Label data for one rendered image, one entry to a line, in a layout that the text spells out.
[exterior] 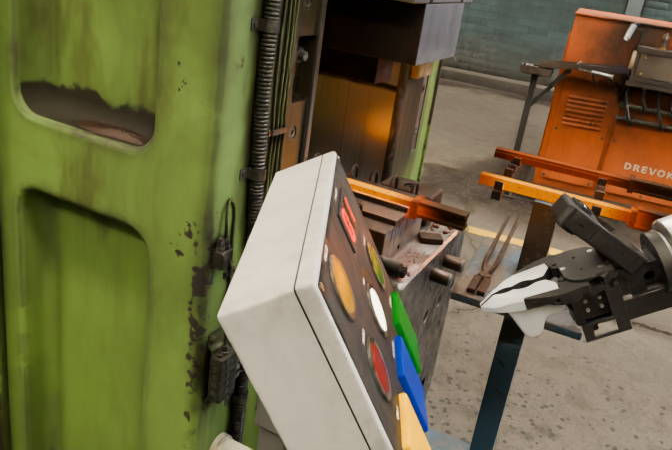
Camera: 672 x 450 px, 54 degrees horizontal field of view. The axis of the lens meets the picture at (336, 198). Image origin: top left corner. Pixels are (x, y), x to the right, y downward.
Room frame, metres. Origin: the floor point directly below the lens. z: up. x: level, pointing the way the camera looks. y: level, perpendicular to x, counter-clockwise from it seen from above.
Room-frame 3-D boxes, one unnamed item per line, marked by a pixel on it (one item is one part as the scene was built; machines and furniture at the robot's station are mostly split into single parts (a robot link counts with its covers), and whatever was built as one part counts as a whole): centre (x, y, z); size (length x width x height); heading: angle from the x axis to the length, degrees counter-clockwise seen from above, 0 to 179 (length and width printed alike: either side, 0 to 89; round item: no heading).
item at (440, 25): (1.22, 0.06, 1.32); 0.42 x 0.20 x 0.10; 65
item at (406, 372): (0.59, -0.10, 1.01); 0.07 x 0.05 x 0.07; 0
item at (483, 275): (1.65, -0.46, 0.73); 0.60 x 0.04 x 0.01; 160
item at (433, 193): (1.32, -0.15, 0.95); 0.12 x 0.08 x 0.06; 65
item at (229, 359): (0.85, 0.13, 0.80); 0.06 x 0.03 x 0.14; 155
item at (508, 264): (1.51, -0.51, 0.71); 0.40 x 0.30 x 0.02; 159
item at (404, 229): (1.22, 0.06, 0.96); 0.42 x 0.20 x 0.09; 65
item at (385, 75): (1.26, 0.08, 1.24); 0.30 x 0.07 x 0.06; 65
